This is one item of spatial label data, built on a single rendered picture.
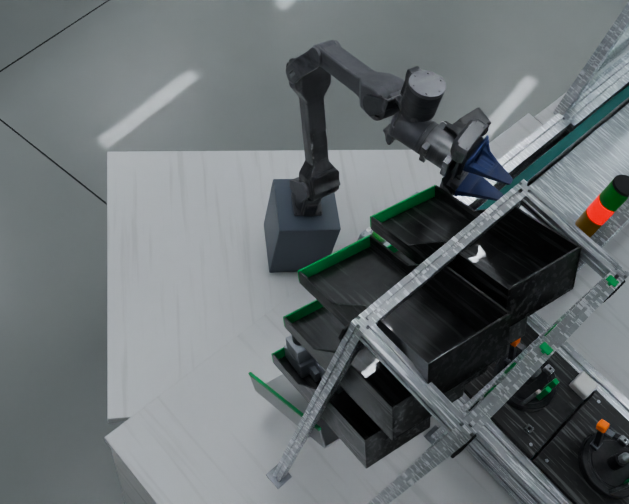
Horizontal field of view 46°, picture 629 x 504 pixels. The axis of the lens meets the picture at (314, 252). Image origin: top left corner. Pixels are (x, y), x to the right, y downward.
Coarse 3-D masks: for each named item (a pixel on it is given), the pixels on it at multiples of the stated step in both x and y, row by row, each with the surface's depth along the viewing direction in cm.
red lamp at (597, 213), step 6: (594, 204) 145; (600, 204) 143; (588, 210) 147; (594, 210) 145; (600, 210) 144; (606, 210) 143; (588, 216) 147; (594, 216) 146; (600, 216) 145; (606, 216) 144; (594, 222) 147; (600, 222) 146
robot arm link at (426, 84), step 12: (408, 72) 114; (420, 72) 113; (432, 72) 114; (408, 84) 112; (420, 84) 112; (432, 84) 112; (444, 84) 112; (372, 96) 120; (396, 96) 117; (408, 96) 113; (420, 96) 111; (432, 96) 111; (372, 108) 121; (384, 108) 118; (408, 108) 114; (420, 108) 113; (432, 108) 113; (420, 120) 115
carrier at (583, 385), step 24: (528, 336) 171; (504, 360) 165; (552, 360) 169; (480, 384) 163; (528, 384) 163; (552, 384) 160; (576, 384) 165; (504, 408) 162; (528, 408) 160; (552, 408) 163; (504, 432) 160; (552, 432) 161; (528, 456) 158
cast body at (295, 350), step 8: (288, 336) 131; (288, 344) 130; (296, 344) 129; (288, 352) 132; (296, 352) 128; (304, 352) 128; (296, 360) 129; (304, 360) 129; (312, 360) 130; (296, 368) 131; (304, 368) 130; (312, 368) 130; (304, 376) 131; (312, 376) 130
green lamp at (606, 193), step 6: (612, 180) 140; (606, 186) 142; (612, 186) 140; (606, 192) 141; (612, 192) 140; (600, 198) 143; (606, 198) 142; (612, 198) 140; (618, 198) 139; (624, 198) 139; (606, 204) 142; (612, 204) 141; (618, 204) 141; (612, 210) 142
